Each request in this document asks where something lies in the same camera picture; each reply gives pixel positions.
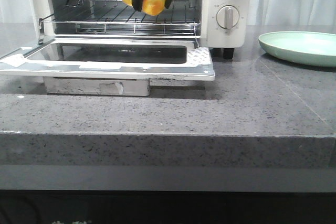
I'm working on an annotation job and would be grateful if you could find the lower beige timer knob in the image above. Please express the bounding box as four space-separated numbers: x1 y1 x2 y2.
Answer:
216 5 239 29

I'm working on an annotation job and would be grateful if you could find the white Toshiba toaster oven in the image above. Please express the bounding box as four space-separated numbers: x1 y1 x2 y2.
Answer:
27 0 254 59

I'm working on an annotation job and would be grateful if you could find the light green plate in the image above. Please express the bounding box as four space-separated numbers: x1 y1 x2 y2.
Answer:
258 31 335 68

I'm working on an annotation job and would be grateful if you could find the metal wire oven rack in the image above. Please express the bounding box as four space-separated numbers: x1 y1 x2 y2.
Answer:
39 0 201 37

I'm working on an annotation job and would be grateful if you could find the white oven glass door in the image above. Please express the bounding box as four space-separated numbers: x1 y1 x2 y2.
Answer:
1 35 215 97

